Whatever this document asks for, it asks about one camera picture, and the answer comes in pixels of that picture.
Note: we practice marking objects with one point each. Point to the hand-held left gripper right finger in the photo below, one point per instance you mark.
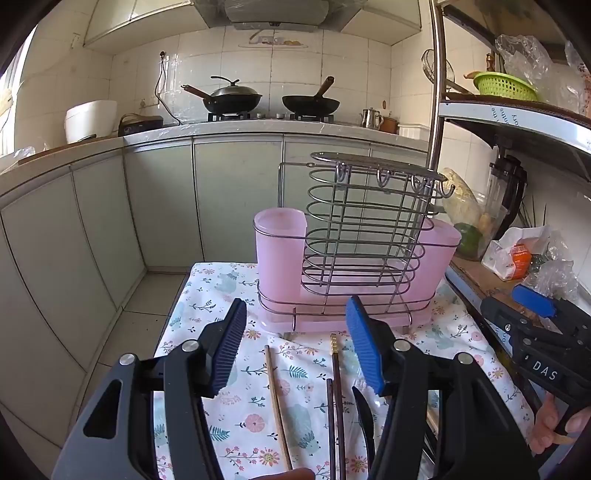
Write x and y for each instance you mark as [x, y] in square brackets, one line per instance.
[364, 353]

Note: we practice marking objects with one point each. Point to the pink plastic drip tray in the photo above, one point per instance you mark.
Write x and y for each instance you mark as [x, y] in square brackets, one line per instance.
[323, 325]

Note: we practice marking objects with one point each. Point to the pink plastic cup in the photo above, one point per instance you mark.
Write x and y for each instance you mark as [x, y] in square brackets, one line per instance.
[277, 258]
[441, 249]

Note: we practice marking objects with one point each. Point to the white rice cooker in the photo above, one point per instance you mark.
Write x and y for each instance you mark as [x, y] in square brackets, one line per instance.
[90, 121]

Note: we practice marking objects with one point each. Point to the crumpled clear plastic bag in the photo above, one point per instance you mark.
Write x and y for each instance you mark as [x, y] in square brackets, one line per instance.
[554, 273]

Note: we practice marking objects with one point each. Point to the kitchen counter cabinets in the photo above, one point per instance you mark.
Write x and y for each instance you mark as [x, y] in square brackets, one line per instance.
[161, 207]

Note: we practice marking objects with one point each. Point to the dark countertop appliance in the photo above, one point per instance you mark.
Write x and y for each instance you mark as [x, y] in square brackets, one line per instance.
[141, 126]

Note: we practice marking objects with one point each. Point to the black blender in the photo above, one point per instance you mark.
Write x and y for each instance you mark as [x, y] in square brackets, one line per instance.
[508, 175]

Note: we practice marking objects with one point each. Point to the person's right hand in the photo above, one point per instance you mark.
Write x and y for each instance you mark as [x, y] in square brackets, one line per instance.
[549, 427]

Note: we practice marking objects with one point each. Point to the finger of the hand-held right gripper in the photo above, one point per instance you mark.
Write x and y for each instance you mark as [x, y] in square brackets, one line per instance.
[501, 316]
[533, 300]

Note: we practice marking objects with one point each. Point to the steel kettle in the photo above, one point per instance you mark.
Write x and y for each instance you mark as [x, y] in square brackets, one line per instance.
[371, 120]

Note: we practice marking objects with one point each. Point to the white plastic bag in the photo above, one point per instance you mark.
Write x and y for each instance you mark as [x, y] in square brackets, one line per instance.
[498, 262]

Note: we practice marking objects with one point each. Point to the green plastic basket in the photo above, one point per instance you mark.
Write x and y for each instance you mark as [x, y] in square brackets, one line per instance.
[503, 86]

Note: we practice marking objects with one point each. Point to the cardboard sheet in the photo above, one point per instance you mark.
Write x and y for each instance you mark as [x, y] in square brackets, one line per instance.
[480, 286]

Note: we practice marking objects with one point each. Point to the light wooden chopstick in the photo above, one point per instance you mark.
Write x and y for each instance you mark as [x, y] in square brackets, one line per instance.
[276, 406]

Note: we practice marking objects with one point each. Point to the gas stove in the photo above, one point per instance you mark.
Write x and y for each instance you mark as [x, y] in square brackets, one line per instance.
[272, 117]

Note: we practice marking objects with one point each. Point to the range hood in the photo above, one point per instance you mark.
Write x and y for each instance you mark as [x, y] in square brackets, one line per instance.
[277, 14]

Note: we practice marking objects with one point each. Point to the green pepper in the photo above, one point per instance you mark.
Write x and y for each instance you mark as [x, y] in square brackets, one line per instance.
[468, 241]

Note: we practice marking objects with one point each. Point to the black wok with lid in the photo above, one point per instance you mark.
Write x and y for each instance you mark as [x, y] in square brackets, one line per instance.
[235, 99]

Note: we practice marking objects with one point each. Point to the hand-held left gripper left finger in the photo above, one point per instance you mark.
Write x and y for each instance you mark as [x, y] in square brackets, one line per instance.
[228, 353]

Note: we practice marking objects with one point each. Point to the floral tablecloth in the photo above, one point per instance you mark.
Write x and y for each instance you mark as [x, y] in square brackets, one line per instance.
[258, 406]

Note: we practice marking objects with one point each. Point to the wall cabinet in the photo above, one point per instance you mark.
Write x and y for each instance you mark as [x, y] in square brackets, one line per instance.
[383, 21]
[138, 23]

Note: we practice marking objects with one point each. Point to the black frying pan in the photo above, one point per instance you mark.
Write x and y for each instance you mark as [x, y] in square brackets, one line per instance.
[309, 106]

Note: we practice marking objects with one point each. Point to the brown pot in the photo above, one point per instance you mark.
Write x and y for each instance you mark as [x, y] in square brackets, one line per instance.
[390, 125]

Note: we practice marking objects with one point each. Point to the black spoon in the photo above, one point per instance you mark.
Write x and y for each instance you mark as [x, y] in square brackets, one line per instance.
[364, 415]

